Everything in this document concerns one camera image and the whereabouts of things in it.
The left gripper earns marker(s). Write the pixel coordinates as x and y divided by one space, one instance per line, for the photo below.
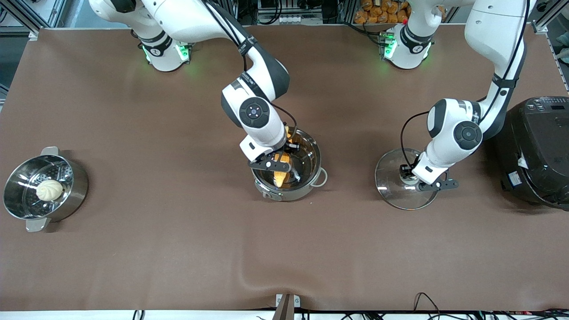
406 170

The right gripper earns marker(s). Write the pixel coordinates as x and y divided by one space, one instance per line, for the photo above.
292 146

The glass pot lid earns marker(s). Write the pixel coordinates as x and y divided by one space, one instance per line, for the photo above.
393 186

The yellow corn cob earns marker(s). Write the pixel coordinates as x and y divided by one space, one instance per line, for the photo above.
281 178

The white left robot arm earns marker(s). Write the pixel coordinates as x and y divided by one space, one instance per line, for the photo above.
498 31

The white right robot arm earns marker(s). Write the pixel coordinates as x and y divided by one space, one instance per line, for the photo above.
262 75

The steel steamer pot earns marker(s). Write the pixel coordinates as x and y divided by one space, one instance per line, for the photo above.
75 189

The long white power strip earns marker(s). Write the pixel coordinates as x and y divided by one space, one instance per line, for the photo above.
293 19

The black rice cooker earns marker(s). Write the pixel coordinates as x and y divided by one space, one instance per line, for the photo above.
538 151

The brown table mat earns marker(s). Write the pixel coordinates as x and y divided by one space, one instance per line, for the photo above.
178 253

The metal table clamp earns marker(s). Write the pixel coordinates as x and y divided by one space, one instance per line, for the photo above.
287 304

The bag of orange buns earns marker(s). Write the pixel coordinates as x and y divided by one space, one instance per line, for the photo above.
382 11

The white steamed bun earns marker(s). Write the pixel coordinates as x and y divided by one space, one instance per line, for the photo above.
49 190

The aluminium frame profile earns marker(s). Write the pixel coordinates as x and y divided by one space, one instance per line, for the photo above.
549 15

